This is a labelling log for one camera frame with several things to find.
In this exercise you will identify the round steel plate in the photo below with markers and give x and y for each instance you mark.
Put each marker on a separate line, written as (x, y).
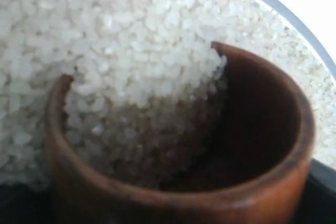
(305, 31)

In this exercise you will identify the brown wooden cup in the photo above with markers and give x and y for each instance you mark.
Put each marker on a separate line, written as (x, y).
(254, 172)

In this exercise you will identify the rice heap on plate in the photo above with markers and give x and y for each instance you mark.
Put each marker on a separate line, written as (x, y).
(145, 80)

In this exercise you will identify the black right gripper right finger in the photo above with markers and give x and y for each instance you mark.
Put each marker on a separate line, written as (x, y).
(318, 202)

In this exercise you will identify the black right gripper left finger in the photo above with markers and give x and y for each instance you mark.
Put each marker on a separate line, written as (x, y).
(21, 205)

